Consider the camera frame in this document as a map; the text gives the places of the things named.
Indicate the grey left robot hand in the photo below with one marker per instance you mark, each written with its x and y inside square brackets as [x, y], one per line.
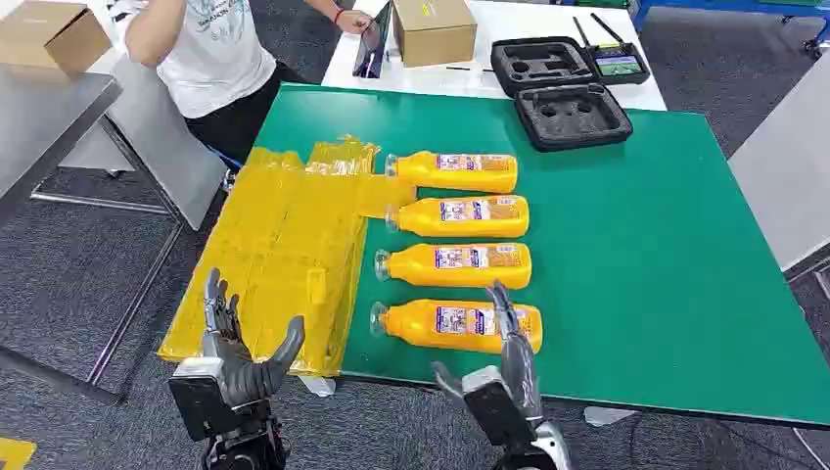
[243, 376]

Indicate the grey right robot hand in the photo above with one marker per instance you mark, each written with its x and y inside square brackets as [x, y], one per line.
[522, 370]

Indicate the orange drink bottle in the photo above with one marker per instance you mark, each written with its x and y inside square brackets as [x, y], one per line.
[454, 267]
[454, 174]
[460, 217]
[441, 324]

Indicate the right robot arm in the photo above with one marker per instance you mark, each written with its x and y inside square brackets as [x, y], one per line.
[541, 451]

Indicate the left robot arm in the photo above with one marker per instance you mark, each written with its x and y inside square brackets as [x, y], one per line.
[243, 441]

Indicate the yellow plastic sheet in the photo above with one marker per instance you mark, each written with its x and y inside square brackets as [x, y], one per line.
[292, 246]

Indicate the green table mat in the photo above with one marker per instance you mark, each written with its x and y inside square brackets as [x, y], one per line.
[635, 259]

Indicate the grey table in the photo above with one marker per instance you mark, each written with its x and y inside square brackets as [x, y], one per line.
[784, 169]
[162, 143]

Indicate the black foam case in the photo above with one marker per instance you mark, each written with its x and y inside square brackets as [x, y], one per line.
[570, 120]

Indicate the white table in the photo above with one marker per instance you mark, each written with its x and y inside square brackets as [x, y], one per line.
[454, 81]

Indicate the black pen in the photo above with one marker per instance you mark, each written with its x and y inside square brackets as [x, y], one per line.
[470, 68]

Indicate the person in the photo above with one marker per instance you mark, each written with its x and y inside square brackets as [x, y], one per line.
[207, 58]

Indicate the black remote controller with antennas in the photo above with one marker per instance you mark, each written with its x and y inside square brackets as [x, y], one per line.
[619, 65]

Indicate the steel table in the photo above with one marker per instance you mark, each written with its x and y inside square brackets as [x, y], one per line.
[45, 123]

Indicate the large brown cardboard box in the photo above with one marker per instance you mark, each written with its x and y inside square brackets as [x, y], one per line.
[433, 32]

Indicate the dark tablet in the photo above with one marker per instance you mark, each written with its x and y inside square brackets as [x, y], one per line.
[373, 45]

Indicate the small brown cardboard box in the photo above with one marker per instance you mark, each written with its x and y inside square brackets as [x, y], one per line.
[52, 32]

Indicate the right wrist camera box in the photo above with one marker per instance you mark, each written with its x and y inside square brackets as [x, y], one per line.
[496, 412]

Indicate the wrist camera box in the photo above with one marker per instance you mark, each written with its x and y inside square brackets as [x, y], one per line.
[194, 405]
[496, 412]

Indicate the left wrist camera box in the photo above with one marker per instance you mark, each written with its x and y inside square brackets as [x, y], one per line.
[194, 405]

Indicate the blue metal frame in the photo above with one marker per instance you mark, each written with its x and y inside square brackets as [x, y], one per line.
[713, 6]

